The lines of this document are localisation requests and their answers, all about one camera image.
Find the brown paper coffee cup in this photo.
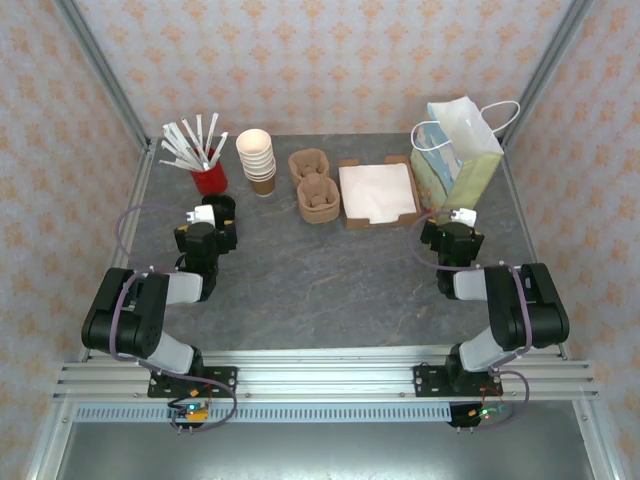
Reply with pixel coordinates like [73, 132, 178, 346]
[248, 174, 277, 198]

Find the brown cardboard napkin tray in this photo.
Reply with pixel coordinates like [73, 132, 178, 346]
[338, 155, 423, 231]

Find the aluminium lower frame bar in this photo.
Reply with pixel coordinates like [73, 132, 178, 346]
[24, 399, 76, 480]
[572, 399, 619, 480]

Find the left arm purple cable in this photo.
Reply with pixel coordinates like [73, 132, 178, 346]
[108, 203, 239, 434]

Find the aluminium frame post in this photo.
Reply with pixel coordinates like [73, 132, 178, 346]
[498, 0, 596, 151]
[52, 0, 154, 154]

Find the printed paper takeout bag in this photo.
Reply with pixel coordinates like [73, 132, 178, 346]
[409, 96, 522, 221]

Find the aluminium table side rail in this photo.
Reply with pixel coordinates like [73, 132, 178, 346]
[497, 142, 571, 361]
[77, 139, 157, 364]

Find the red straw holder cup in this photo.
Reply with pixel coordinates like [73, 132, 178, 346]
[191, 147, 229, 196]

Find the grey metal panel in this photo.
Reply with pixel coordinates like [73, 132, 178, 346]
[54, 422, 596, 480]

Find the black plastic cup lid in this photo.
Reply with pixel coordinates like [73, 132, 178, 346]
[201, 193, 236, 222]

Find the brown pulp cup carrier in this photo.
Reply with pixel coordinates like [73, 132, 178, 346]
[288, 149, 342, 217]
[298, 198, 342, 225]

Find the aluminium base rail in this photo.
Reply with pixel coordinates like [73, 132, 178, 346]
[52, 349, 601, 402]

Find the white slotted cable duct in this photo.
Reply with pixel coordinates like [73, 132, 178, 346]
[72, 404, 454, 425]

